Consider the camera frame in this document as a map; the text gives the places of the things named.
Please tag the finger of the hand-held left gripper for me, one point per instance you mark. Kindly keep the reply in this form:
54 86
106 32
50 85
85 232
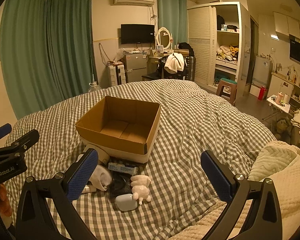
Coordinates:
1 131
25 138

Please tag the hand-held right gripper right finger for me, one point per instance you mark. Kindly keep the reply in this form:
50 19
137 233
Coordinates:
217 177

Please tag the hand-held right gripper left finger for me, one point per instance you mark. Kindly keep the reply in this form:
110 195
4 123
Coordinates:
82 177

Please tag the white sock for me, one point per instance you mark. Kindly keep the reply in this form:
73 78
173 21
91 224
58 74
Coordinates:
100 177

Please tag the white tape roll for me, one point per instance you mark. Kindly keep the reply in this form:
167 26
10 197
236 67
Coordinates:
103 156

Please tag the black round case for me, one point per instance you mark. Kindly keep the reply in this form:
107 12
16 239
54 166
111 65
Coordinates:
120 183

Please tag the white medicine packet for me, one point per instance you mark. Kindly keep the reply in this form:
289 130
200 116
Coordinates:
122 168

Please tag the light blue earbuds case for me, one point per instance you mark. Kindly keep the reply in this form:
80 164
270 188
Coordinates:
126 202

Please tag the white plush toy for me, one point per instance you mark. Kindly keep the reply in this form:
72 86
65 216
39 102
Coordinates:
140 188

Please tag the brown cardboard box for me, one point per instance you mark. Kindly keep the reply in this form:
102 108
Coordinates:
115 120

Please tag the person's left hand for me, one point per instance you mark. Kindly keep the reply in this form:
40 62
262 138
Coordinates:
3 200

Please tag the checked bed blanket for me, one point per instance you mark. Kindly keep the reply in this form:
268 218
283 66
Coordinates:
190 130

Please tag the pale green pillow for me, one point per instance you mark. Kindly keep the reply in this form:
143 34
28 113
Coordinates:
272 160

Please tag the cream fleece blanket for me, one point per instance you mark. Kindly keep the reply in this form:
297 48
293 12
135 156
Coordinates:
292 192

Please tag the clear water bottle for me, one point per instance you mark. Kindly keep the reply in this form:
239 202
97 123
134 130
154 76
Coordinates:
94 87

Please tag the large green curtain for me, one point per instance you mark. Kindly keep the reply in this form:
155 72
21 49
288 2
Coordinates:
40 50

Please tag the plastic stool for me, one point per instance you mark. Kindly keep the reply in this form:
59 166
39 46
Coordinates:
226 85

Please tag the red fire extinguisher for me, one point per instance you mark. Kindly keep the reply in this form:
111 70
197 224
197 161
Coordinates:
262 93

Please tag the white folding table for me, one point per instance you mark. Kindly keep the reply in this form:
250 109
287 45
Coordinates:
280 106

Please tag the white paper roll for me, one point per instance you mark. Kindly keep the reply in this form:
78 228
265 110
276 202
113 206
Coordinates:
286 98

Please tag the white suitcase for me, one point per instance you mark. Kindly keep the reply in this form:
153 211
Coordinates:
116 76

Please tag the white kitchen cabinet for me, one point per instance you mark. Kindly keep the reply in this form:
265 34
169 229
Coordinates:
277 85

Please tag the dark suitcase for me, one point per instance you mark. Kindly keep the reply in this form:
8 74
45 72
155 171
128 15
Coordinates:
190 67

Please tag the white storage shelf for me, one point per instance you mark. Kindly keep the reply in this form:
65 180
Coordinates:
298 96

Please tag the black chair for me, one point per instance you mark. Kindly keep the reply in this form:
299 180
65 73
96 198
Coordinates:
152 76

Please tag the silver fridge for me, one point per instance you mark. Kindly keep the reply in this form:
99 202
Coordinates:
135 67

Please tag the white towel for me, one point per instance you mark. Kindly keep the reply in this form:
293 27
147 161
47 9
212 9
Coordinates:
174 62

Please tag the vanity desk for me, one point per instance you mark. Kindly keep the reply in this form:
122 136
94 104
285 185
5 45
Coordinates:
155 60

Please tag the black bag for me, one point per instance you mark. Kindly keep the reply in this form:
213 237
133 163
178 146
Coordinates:
185 48

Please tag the white wardrobe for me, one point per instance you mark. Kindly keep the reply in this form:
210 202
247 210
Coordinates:
201 45

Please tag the white oval vanity mirror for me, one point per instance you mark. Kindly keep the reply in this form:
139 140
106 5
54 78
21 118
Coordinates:
164 38

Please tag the narrow green curtain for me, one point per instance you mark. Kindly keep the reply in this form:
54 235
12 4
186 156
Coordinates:
171 15

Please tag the small photo frame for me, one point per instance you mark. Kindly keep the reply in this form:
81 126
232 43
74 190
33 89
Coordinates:
160 48

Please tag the black wall television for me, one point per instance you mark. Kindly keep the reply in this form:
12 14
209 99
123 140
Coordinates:
137 33

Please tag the white wall cabinets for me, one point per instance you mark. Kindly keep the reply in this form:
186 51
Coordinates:
287 23

